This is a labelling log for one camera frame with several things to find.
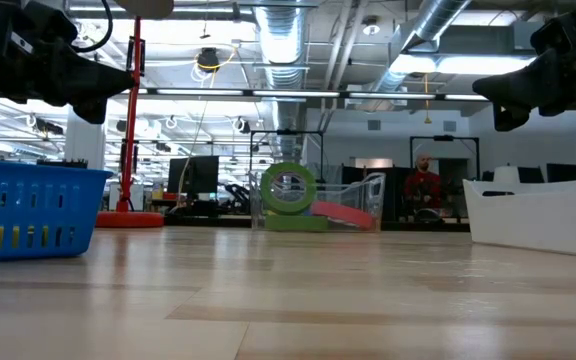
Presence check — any blue plastic basket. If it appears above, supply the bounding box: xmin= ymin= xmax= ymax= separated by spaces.
xmin=0 ymin=159 xmax=114 ymax=264

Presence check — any white building column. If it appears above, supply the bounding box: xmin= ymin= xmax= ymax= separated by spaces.
xmin=64 ymin=107 xmax=108 ymax=174

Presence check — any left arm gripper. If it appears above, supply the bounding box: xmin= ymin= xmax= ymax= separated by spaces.
xmin=0 ymin=0 xmax=136 ymax=125

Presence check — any white plastic bin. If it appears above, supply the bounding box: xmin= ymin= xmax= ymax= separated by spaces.
xmin=461 ymin=158 xmax=576 ymax=260

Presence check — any black metal gantry frame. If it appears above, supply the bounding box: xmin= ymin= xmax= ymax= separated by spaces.
xmin=249 ymin=128 xmax=325 ymax=174
xmin=409 ymin=133 xmax=481 ymax=169

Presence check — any black ridged box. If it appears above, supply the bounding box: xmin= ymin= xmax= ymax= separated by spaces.
xmin=36 ymin=159 xmax=89 ymax=170

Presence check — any silver corrugated ventilation duct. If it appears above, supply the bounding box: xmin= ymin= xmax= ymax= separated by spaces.
xmin=253 ymin=0 xmax=310 ymax=176

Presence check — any red desk lamp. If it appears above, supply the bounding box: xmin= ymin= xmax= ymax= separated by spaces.
xmin=95 ymin=0 xmax=175 ymax=230

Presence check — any large green tape roll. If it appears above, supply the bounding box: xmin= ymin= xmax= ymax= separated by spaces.
xmin=259 ymin=161 xmax=319 ymax=217

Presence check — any yellow hanging cord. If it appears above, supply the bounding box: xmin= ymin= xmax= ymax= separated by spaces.
xmin=421 ymin=73 xmax=433 ymax=125

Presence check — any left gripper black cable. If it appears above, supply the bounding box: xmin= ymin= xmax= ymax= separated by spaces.
xmin=70 ymin=0 xmax=114 ymax=54

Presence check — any dark desk monitor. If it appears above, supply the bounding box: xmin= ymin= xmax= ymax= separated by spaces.
xmin=546 ymin=162 xmax=576 ymax=183
xmin=481 ymin=166 xmax=545 ymax=184

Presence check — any person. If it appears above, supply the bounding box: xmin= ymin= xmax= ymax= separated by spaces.
xmin=401 ymin=153 xmax=443 ymax=211

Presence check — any silver slanted ventilation duct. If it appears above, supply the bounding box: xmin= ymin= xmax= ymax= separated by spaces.
xmin=370 ymin=0 xmax=473 ymax=94

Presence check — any black computer monitor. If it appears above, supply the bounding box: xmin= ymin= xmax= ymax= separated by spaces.
xmin=167 ymin=155 xmax=220 ymax=195

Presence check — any black ceiling-mounted device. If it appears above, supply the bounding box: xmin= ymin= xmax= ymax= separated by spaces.
xmin=196 ymin=47 xmax=222 ymax=74

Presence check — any clear plastic bin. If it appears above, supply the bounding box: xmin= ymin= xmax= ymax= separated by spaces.
xmin=246 ymin=169 xmax=387 ymax=233

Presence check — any white rounded seat back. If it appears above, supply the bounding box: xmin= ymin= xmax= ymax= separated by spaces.
xmin=492 ymin=165 xmax=521 ymax=184

